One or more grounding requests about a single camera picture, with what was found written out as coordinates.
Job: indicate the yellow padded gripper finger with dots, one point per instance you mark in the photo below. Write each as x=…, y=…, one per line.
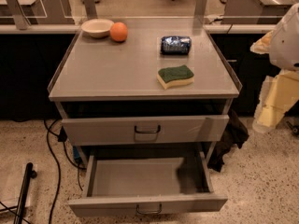
x=277, y=96
x=262, y=46

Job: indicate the green and yellow sponge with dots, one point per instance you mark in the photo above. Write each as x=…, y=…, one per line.
x=175, y=76

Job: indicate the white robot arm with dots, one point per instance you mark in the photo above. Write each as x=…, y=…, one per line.
x=284, y=45

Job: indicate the grey drawer cabinet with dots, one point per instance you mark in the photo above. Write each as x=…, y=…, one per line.
x=103, y=79

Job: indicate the upper grey drawer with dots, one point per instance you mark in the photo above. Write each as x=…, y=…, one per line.
x=144, y=130

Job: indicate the open middle grey drawer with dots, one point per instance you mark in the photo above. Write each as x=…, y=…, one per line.
x=161, y=184

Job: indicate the dark cloth on floor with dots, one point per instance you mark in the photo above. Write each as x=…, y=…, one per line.
x=235, y=133

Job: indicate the blue chip bag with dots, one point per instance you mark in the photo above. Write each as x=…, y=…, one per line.
x=175, y=45

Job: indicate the orange fruit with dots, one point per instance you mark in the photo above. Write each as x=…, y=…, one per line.
x=119, y=32

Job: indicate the white bowl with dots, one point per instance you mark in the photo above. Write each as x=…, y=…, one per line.
x=97, y=28

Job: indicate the black pole stand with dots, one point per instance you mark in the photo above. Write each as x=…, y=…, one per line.
x=29, y=174

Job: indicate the grey post right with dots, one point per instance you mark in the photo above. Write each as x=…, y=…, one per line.
x=200, y=9

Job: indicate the grey post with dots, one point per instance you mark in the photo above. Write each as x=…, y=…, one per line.
x=200, y=9
x=90, y=8
x=17, y=14

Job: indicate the grey post middle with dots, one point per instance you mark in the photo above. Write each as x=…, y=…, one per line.
x=90, y=8

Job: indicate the grey post left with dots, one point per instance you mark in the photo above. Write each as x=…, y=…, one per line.
x=17, y=14

